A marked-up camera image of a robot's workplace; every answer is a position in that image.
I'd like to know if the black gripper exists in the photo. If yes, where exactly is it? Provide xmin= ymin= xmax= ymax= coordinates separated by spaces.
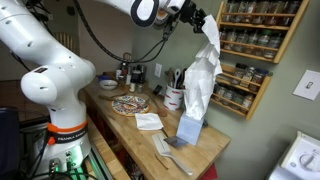
xmin=181 ymin=0 xmax=208 ymax=34

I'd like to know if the light blue tissue box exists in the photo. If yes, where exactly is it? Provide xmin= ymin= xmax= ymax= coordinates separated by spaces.
xmin=175 ymin=112 xmax=205 ymax=146

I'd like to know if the colourful patterned orange plate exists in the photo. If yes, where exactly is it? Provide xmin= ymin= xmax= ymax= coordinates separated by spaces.
xmin=111 ymin=95 xmax=151 ymax=117

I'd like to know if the dark blue box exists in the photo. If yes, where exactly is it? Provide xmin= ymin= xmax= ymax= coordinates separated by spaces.
xmin=0 ymin=106 xmax=21 ymax=178

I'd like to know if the glass spice jar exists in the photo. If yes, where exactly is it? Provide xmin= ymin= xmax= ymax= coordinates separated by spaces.
xmin=225 ymin=28 xmax=239 ymax=51
xmin=249 ymin=68 xmax=270 ymax=93
xmin=223 ymin=0 xmax=238 ymax=22
xmin=233 ymin=63 xmax=248 ymax=85
xmin=255 ymin=0 xmax=272 ymax=25
xmin=281 ymin=0 xmax=303 ymax=27
xmin=247 ymin=30 xmax=261 ymax=54
xmin=223 ymin=87 xmax=236 ymax=106
xmin=219 ymin=85 xmax=228 ymax=102
xmin=241 ymin=66 xmax=256 ymax=89
xmin=247 ymin=0 xmax=259 ymax=24
xmin=265 ymin=33 xmax=284 ymax=59
xmin=241 ymin=94 xmax=256 ymax=113
xmin=235 ymin=29 xmax=250 ymax=53
xmin=233 ymin=92 xmax=246 ymax=110
xmin=267 ymin=0 xmax=284 ymax=26
xmin=237 ymin=0 xmax=249 ymax=23
xmin=219 ymin=27 xmax=228 ymax=48

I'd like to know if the small wooden spice rack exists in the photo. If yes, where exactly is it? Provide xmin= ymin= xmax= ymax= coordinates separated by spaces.
xmin=210 ymin=63 xmax=274 ymax=121

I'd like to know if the white slotted spoon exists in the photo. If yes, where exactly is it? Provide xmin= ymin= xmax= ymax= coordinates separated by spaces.
xmin=173 ymin=68 xmax=183 ymax=89

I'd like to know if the metal kitchen utensil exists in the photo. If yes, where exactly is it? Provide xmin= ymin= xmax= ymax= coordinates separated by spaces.
xmin=165 ymin=68 xmax=175 ymax=88

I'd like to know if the green-lid spice jar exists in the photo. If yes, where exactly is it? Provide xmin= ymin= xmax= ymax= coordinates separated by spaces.
xmin=257 ymin=29 xmax=273 ymax=57

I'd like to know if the small black device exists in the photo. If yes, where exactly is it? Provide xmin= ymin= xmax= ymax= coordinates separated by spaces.
xmin=153 ymin=84 xmax=164 ymax=96

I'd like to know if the white red-patterned utensil crock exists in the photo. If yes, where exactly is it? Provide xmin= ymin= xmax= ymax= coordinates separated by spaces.
xmin=163 ymin=83 xmax=185 ymax=111

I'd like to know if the dark steel canister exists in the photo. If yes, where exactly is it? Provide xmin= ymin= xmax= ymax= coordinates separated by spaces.
xmin=130 ymin=69 xmax=143 ymax=84

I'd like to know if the large wooden spice rack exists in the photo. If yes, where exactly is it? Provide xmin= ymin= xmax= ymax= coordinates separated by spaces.
xmin=216 ymin=0 xmax=311 ymax=64

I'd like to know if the white ceramic bowl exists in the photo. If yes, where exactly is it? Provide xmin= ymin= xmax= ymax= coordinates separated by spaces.
xmin=99 ymin=79 xmax=119 ymax=91

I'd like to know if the blue plastic bowl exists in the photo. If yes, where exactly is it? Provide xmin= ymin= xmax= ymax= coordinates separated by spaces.
xmin=97 ymin=74 xmax=113 ymax=83

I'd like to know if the folded white napkin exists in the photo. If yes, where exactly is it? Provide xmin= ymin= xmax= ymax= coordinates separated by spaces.
xmin=134 ymin=112 xmax=165 ymax=132

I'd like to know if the dark square scraper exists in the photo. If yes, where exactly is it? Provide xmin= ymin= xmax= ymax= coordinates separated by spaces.
xmin=162 ymin=128 xmax=190 ymax=148

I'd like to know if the white spatula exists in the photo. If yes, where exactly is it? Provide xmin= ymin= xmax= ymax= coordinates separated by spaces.
xmin=151 ymin=132 xmax=194 ymax=177

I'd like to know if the wooden chair back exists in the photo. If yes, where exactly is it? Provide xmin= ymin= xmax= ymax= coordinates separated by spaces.
xmin=53 ymin=31 xmax=79 ymax=56

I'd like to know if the red cloth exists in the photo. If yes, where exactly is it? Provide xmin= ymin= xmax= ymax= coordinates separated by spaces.
xmin=199 ymin=164 xmax=219 ymax=180

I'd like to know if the white stove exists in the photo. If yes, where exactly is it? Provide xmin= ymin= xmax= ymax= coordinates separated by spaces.
xmin=266 ymin=130 xmax=320 ymax=180

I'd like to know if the low wooden bench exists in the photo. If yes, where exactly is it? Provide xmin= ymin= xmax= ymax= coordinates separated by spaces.
xmin=84 ymin=114 xmax=133 ymax=180

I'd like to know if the decorative round wall plate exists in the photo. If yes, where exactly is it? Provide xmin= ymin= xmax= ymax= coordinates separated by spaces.
xmin=153 ymin=8 xmax=169 ymax=28

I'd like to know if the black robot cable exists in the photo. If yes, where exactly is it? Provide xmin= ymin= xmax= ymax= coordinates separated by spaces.
xmin=72 ymin=0 xmax=178 ymax=64

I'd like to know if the white light switch plate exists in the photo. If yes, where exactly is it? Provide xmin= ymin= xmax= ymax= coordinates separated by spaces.
xmin=292 ymin=69 xmax=320 ymax=102

